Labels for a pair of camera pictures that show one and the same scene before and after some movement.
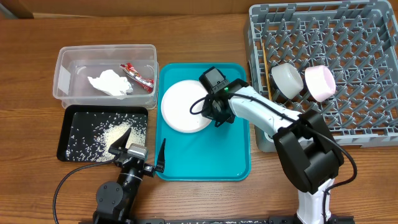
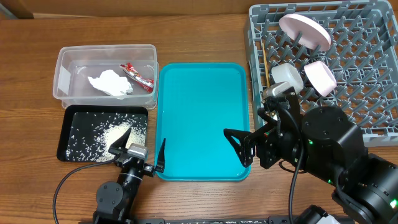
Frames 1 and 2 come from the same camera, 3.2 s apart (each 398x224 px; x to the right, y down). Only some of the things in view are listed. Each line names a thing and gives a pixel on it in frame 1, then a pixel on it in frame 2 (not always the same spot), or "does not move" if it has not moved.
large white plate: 176,104 → 305,32
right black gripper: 209,112 → 267,137
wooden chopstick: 267,72 does not move
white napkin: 111,83 does not move
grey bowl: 286,79 does not move
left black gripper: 149,169 does not move
